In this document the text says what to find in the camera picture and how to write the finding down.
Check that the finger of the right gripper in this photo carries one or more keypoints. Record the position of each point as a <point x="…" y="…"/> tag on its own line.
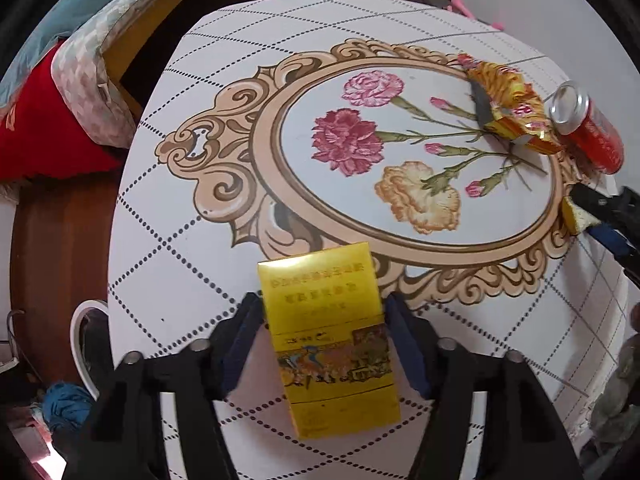
<point x="618" y="230"/>

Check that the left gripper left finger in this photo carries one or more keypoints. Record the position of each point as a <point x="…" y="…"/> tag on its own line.
<point x="124" y="436"/>

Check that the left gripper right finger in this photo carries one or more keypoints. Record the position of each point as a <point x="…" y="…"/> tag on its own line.
<point x="522" y="437"/>

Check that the red soda can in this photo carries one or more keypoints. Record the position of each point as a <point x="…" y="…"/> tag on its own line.
<point x="577" y="119"/>

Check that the orange snack bag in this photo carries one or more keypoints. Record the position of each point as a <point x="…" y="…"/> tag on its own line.
<point x="509" y="106"/>

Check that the yellow cigarette carton box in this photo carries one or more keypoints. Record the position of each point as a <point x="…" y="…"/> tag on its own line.
<point x="327" y="327"/>

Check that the white round trash bin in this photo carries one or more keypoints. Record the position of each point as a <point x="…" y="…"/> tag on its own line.
<point x="91" y="346"/>

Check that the blue jacket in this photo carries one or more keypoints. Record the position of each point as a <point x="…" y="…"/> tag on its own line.
<point x="66" y="406"/>

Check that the pink clothes hanger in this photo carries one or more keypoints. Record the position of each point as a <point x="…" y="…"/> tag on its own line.
<point x="460" y="7"/>

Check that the red blanket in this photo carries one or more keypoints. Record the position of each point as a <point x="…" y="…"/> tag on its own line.
<point x="40" y="136"/>

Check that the patterned white tablecloth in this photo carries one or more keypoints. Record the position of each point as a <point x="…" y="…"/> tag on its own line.
<point x="284" y="127"/>

